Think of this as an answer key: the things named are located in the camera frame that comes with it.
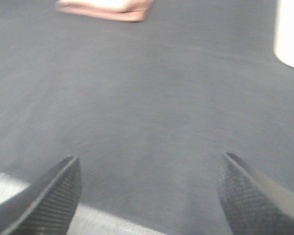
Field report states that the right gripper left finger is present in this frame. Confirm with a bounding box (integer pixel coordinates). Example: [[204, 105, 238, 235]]
[[0, 156, 81, 235]]

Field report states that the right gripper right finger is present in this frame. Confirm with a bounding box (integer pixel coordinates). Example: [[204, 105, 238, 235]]
[[217, 153, 294, 235]]

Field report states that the brown microfibre towel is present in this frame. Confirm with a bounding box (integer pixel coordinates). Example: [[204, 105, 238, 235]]
[[55, 0, 153, 22]]

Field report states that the white storage bin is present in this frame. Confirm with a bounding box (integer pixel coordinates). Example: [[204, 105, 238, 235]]
[[273, 0, 294, 68]]

